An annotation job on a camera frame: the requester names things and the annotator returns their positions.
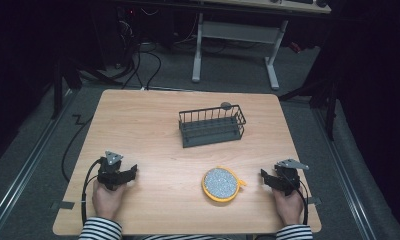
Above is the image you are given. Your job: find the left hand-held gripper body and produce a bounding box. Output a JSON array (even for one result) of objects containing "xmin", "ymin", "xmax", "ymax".
[{"xmin": 97, "ymin": 150, "xmax": 133, "ymax": 192}]

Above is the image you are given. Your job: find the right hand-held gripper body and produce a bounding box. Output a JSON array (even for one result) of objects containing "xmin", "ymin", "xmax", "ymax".
[{"xmin": 273, "ymin": 158, "xmax": 311, "ymax": 197}]

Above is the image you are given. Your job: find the round yellow grey sponge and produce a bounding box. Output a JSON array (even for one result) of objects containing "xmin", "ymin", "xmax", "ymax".
[{"xmin": 201, "ymin": 165, "xmax": 248, "ymax": 204}]

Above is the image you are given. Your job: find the dark grey wire basket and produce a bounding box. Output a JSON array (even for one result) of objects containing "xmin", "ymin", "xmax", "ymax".
[{"xmin": 178, "ymin": 104, "xmax": 248, "ymax": 149}]

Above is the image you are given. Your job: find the person's right hand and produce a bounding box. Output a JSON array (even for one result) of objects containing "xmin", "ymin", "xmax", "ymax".
[{"xmin": 271, "ymin": 188, "xmax": 305, "ymax": 227}]

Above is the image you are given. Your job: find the person's left hand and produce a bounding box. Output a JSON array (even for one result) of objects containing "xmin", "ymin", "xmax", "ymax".
[{"xmin": 91, "ymin": 180, "xmax": 128, "ymax": 222}]

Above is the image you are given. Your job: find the black tripod stand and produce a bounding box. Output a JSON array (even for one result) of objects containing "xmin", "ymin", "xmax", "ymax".
[
  {"xmin": 50, "ymin": 54, "xmax": 124, "ymax": 120},
  {"xmin": 278, "ymin": 74, "xmax": 339, "ymax": 142}
]

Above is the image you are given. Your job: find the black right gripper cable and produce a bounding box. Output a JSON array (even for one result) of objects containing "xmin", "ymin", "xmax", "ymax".
[{"xmin": 286, "ymin": 171, "xmax": 310, "ymax": 226}]

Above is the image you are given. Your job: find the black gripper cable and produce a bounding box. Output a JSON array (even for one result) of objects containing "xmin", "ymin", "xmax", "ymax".
[
  {"xmin": 80, "ymin": 158, "xmax": 104, "ymax": 226},
  {"xmin": 286, "ymin": 171, "xmax": 310, "ymax": 226}
]

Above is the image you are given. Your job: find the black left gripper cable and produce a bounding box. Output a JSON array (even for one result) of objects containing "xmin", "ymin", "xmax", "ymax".
[{"xmin": 80, "ymin": 158, "xmax": 104, "ymax": 226}]

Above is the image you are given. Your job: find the black floor cable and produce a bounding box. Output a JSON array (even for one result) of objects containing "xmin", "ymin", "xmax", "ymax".
[{"xmin": 61, "ymin": 114, "xmax": 94, "ymax": 183}]

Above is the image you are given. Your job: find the metal floor rail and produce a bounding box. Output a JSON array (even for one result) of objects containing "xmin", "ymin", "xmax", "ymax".
[
  {"xmin": 311, "ymin": 106, "xmax": 379, "ymax": 240},
  {"xmin": 0, "ymin": 88, "xmax": 81, "ymax": 231}
]

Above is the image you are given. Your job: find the bundle of black cables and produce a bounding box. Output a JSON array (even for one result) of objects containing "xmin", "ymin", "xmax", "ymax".
[{"xmin": 116, "ymin": 6, "xmax": 164, "ymax": 91}]

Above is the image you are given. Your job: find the white metal frame desk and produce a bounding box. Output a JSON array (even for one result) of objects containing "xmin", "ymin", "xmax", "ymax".
[{"xmin": 116, "ymin": 0, "xmax": 332, "ymax": 91}]

